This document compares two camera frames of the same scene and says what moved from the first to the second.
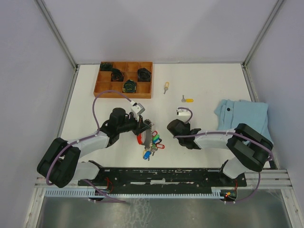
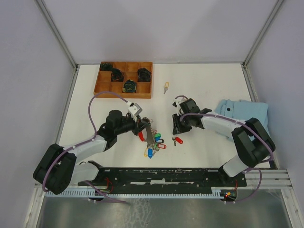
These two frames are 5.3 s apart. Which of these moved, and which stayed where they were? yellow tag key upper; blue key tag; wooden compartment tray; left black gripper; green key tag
Moved: green key tag; blue key tag
Stayed: left black gripper; wooden compartment tray; yellow tag key upper
